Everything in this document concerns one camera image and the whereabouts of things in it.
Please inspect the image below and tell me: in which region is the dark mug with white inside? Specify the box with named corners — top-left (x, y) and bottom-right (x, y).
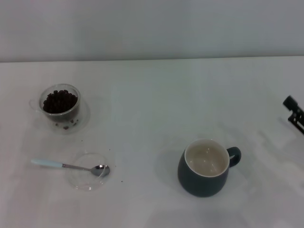
top-left (177, 138), bottom-right (242, 197)

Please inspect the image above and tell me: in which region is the pile of coffee beans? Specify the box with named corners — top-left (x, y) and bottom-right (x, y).
top-left (42, 89), bottom-right (78, 114)

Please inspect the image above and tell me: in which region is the blue handled metal spoon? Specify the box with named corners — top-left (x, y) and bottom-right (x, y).
top-left (30, 158), bottom-right (111, 178)

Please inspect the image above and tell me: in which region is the clear glass cup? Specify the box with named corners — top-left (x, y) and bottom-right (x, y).
top-left (28, 83), bottom-right (81, 123)

